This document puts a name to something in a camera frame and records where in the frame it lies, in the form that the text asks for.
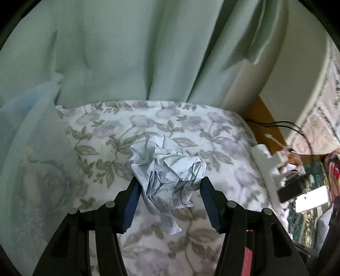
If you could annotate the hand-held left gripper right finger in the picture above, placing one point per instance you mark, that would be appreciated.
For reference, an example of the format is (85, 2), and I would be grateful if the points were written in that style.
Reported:
(211, 207)

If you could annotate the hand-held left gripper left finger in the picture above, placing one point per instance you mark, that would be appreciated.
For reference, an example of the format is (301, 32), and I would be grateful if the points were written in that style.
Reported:
(130, 207)

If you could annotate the white paper ball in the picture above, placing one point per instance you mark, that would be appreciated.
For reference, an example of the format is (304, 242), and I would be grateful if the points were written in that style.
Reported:
(164, 169)

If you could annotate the white power strip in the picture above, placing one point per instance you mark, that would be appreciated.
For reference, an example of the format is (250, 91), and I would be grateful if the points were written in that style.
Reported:
(268, 177)

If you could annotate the grey floral white blanket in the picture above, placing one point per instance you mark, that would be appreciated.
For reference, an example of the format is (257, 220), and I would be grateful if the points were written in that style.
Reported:
(212, 138)

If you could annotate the black charger block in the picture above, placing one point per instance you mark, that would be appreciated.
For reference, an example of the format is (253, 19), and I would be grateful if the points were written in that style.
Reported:
(290, 188)

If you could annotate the smartphone with lit screen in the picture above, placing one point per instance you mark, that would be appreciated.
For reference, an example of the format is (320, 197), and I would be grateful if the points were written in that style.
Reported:
(310, 199)

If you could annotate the dark green patterned blanket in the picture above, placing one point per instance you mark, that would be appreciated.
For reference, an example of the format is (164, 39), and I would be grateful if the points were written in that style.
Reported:
(310, 225)

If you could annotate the translucent plastic bag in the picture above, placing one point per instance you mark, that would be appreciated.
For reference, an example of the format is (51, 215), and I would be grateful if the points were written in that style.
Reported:
(32, 164)

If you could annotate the colourful round cushion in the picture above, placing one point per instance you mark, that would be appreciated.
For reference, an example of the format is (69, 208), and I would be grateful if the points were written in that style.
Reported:
(332, 169)

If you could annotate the pink quilted mattress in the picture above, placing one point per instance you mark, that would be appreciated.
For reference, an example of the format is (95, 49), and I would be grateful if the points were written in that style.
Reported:
(321, 114)

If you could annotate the pale green curtain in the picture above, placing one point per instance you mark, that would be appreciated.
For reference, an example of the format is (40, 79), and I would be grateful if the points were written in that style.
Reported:
(132, 47)

